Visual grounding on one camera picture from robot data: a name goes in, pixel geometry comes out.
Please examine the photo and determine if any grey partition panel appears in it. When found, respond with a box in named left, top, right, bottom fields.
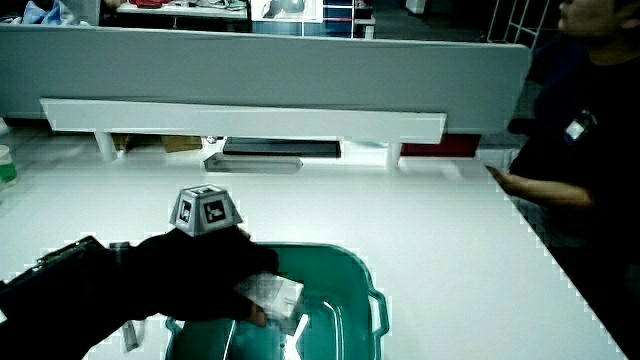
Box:
left=0, top=23, right=533, bottom=136

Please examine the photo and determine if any white name badge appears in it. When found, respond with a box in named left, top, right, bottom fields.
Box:
left=563, top=110, right=598, bottom=146

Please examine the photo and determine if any teal plastic basin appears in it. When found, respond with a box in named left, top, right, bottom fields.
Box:
left=163, top=242, right=391, bottom=360

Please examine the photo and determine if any brown cardboard box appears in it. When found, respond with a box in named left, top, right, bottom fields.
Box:
left=160, top=134, right=204, bottom=154

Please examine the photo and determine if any blue cloth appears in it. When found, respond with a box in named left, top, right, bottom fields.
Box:
left=21, top=0, right=77, bottom=27

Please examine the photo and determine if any red flat box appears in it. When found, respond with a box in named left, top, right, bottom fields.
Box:
left=399, top=133, right=482, bottom=158

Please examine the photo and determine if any black forearm tracker device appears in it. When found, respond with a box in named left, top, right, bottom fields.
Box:
left=0, top=235, right=121, bottom=296

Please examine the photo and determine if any white wire rack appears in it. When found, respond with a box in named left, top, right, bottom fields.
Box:
left=486, top=0, right=554, bottom=51

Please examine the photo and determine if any white framed picture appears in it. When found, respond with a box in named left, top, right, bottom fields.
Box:
left=250, top=0, right=325, bottom=24

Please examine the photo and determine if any person's left hand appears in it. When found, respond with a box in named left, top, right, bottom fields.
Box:
left=124, top=183, right=280, bottom=329

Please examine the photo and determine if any green and white cup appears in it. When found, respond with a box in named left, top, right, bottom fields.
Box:
left=0, top=144, right=19, bottom=189

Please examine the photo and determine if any black flat device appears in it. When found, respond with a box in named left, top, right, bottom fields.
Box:
left=222, top=137, right=343, bottom=159

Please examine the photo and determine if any white desk shelf riser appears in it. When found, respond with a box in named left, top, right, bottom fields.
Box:
left=39, top=97, right=448, bottom=170

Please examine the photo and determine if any white milk carton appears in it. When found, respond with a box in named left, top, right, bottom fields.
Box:
left=233, top=271, right=306, bottom=337

